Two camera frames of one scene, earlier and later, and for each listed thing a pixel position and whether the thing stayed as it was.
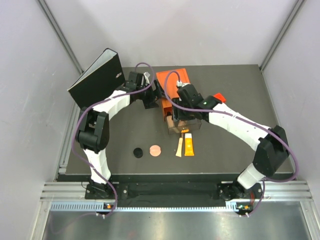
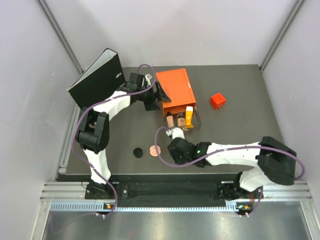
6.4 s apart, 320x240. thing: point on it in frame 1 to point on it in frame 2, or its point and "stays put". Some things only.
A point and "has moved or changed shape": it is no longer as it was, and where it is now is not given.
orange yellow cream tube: (189, 148) has moved or changed shape
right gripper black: (177, 114) to (176, 158)
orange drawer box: (168, 82) stays put
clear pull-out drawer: (175, 126) stays put
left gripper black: (150, 102) stays put
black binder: (103, 75) stays put
